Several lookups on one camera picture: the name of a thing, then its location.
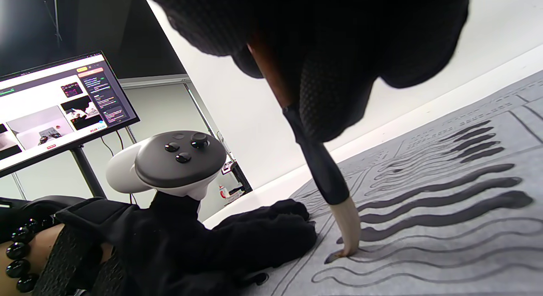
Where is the black monitor stand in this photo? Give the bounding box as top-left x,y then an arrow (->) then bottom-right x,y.
69,144 -> 107,199

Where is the white backdrop board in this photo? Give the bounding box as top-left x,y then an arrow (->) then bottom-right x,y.
144,0 -> 543,224

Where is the grey and white controller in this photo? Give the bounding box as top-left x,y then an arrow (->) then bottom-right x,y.
105,131 -> 227,201

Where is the dark bead bracelet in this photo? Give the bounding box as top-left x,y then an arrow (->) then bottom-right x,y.
5,218 -> 58,293

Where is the person's left forearm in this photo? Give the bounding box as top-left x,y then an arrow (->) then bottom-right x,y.
0,223 -> 113,296

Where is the grey water writing practice cloth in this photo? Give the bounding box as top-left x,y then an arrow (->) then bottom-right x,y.
238,69 -> 543,296

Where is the person's right hand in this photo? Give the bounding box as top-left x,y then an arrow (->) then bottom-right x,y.
140,0 -> 471,143

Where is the dark monitor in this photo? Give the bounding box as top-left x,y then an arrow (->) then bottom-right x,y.
0,51 -> 140,178

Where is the person's left hand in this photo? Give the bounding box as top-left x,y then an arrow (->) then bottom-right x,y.
55,190 -> 319,296

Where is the brown Chinese brush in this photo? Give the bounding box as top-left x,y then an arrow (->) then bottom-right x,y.
247,33 -> 362,257

